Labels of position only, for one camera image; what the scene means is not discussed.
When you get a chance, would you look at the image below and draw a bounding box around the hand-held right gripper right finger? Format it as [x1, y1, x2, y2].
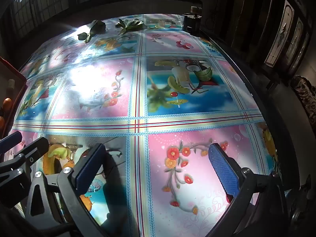
[208, 143, 289, 237]

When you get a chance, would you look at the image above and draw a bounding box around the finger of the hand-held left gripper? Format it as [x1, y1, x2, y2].
[0, 131, 23, 153]
[0, 137, 50, 178]

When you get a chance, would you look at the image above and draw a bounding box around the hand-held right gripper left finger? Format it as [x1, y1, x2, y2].
[25, 143, 110, 237]

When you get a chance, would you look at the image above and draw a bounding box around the red tray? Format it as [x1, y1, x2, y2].
[0, 56, 27, 139]

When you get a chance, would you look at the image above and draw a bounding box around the fruit-print tablecloth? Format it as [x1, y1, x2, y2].
[10, 13, 282, 237]

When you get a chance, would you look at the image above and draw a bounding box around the carved wooden furniture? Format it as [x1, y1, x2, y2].
[290, 75, 316, 126]

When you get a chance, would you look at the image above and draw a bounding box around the green leaf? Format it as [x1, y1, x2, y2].
[78, 20, 106, 43]

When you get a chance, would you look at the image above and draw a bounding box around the barred window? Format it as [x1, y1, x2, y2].
[10, 0, 190, 37]

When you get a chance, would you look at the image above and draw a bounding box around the stained glass door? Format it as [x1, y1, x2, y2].
[264, 0, 311, 67]

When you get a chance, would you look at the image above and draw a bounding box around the black box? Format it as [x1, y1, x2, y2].
[183, 13, 201, 31]

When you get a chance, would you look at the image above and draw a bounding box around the bunch of green leaves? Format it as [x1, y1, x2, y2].
[115, 18, 144, 35]

